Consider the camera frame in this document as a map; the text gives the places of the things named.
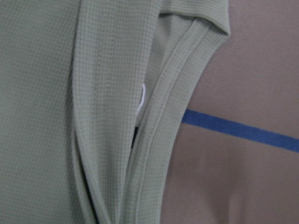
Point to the olive green long-sleeve shirt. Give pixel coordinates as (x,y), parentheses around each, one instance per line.
(92,94)

